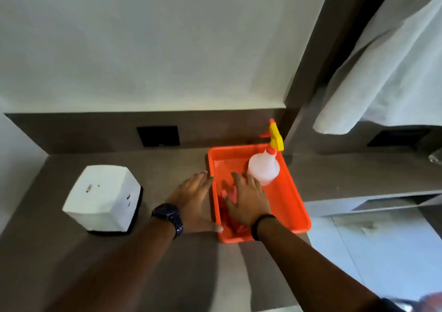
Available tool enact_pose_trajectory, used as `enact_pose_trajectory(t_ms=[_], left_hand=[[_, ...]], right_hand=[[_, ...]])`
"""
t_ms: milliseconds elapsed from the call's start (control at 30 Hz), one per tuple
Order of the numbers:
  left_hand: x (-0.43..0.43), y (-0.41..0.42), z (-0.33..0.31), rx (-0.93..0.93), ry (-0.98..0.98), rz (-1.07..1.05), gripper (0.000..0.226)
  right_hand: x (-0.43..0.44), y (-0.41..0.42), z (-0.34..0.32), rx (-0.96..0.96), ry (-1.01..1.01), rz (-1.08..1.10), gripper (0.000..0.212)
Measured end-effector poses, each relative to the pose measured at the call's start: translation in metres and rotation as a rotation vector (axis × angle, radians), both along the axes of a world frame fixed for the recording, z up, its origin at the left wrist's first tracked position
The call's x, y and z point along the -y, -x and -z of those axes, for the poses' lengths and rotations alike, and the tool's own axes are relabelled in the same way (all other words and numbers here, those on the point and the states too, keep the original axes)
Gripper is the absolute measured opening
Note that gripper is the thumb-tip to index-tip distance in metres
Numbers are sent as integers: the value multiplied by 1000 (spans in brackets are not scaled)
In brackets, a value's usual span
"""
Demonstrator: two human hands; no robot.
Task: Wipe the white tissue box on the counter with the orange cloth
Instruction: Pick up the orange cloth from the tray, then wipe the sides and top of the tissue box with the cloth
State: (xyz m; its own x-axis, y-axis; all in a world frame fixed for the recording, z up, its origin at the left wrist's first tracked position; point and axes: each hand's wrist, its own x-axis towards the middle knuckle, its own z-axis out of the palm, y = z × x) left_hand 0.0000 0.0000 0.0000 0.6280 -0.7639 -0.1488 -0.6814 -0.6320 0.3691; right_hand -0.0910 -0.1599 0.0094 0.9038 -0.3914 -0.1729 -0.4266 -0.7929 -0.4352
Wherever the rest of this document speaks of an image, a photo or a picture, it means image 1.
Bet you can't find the person's left hand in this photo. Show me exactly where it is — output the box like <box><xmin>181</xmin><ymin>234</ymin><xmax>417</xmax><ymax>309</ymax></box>
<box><xmin>167</xmin><ymin>171</ymin><xmax>224</xmax><ymax>234</ymax></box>

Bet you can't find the person's right hand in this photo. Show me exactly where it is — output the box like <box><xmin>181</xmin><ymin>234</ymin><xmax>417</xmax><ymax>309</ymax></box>
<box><xmin>221</xmin><ymin>172</ymin><xmax>273</xmax><ymax>227</ymax></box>

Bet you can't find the person's left forearm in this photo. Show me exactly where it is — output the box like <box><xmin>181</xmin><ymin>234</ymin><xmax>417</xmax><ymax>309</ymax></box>
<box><xmin>48</xmin><ymin>219</ymin><xmax>176</xmax><ymax>312</ymax></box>

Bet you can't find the person's right forearm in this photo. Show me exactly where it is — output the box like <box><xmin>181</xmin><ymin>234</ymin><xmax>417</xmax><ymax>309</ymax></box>
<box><xmin>257</xmin><ymin>218</ymin><xmax>392</xmax><ymax>312</ymax></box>

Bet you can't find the white spray bottle yellow trigger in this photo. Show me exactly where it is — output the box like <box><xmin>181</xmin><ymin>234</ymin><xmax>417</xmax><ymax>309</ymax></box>
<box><xmin>247</xmin><ymin>118</ymin><xmax>285</xmax><ymax>187</ymax></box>

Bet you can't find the orange cloth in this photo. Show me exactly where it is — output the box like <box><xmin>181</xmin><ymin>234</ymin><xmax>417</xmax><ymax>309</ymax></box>
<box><xmin>218</xmin><ymin>181</ymin><xmax>252</xmax><ymax>237</ymax></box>

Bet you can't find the black wristband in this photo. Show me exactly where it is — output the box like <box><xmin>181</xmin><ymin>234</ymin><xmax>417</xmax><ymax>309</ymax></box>
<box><xmin>251</xmin><ymin>214</ymin><xmax>277</xmax><ymax>241</ymax></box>

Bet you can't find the orange plastic tray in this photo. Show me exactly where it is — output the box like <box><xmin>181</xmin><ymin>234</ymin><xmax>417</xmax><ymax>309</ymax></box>
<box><xmin>207</xmin><ymin>144</ymin><xmax>312</xmax><ymax>244</ymax></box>

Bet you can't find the dark blue wristwatch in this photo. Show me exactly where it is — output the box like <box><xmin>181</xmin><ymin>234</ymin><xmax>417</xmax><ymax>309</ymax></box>
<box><xmin>151</xmin><ymin>203</ymin><xmax>184</xmax><ymax>240</ymax></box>

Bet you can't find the white cube tissue box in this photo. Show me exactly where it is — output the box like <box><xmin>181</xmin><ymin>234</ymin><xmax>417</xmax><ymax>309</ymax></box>
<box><xmin>62</xmin><ymin>165</ymin><xmax>144</xmax><ymax>236</ymax></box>

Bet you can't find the white drawer front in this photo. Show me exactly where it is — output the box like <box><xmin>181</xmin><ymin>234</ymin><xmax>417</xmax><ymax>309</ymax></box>
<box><xmin>304</xmin><ymin>191</ymin><xmax>442</xmax><ymax>218</ymax></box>

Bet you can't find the white hanging towel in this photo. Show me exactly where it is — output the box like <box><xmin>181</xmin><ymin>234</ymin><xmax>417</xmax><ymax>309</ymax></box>
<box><xmin>312</xmin><ymin>0</ymin><xmax>442</xmax><ymax>136</ymax></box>

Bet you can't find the black wall socket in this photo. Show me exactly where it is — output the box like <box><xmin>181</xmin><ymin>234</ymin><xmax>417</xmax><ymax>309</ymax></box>
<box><xmin>137</xmin><ymin>126</ymin><xmax>180</xmax><ymax>148</ymax></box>

